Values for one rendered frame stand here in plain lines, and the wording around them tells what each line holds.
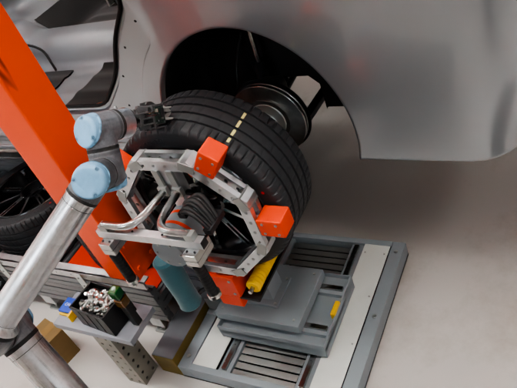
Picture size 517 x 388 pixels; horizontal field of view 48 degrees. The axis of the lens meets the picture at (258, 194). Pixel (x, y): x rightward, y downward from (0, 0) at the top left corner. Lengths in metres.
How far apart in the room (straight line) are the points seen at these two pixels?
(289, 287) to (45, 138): 1.15
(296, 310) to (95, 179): 1.18
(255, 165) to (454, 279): 1.19
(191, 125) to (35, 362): 0.84
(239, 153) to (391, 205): 1.39
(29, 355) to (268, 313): 0.99
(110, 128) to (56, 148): 0.44
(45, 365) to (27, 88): 0.85
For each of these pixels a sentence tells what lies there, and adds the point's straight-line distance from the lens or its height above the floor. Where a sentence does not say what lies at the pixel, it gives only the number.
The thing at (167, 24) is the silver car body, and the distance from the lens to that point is 2.14.
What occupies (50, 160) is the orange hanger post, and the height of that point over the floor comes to 1.16.
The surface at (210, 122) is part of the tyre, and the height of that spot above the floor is 1.15.
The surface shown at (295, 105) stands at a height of 0.92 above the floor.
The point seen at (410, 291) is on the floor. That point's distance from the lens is 2.66.
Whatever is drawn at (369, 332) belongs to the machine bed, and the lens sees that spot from 2.46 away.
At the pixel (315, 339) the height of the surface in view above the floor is 0.15.
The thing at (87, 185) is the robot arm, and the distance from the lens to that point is 1.53.
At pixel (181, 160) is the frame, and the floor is 1.12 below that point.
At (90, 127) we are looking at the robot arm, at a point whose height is 1.38.
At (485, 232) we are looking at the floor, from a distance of 2.84.
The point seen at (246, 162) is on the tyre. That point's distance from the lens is 1.80.
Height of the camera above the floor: 2.06
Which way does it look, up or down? 38 degrees down
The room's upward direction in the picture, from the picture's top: 23 degrees counter-clockwise
